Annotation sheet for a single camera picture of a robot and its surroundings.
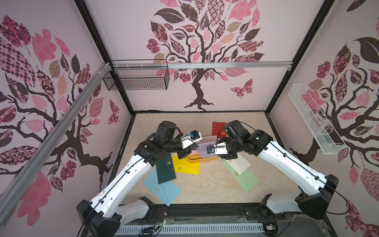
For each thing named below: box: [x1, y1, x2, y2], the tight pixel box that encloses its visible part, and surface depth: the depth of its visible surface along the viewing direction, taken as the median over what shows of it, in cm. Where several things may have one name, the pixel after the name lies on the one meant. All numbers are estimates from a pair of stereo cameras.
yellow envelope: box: [171, 155, 200, 175], surface depth 92 cm
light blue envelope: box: [142, 168, 182, 207], surface depth 83 cm
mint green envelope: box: [222, 159, 260, 193], surface depth 87 cm
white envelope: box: [224, 152, 252, 175], surface depth 92 cm
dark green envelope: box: [155, 150, 177, 185], surface depth 90 cm
